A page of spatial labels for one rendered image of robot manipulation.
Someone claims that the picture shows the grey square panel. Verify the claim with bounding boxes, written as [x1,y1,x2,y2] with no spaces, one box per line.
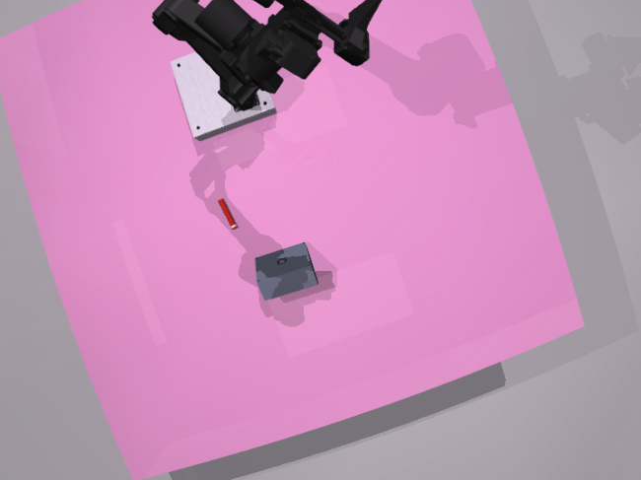
[254,242,319,301]

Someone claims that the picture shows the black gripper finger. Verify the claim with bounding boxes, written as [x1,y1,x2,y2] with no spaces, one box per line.
[348,0,382,52]

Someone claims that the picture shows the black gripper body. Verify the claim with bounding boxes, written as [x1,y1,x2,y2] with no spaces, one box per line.
[254,0,370,67]

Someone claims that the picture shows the red peg with white band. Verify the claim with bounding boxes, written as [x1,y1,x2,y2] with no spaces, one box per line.
[218,198,238,229]

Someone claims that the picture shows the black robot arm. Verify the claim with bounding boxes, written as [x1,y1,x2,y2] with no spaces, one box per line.
[152,0,322,111]

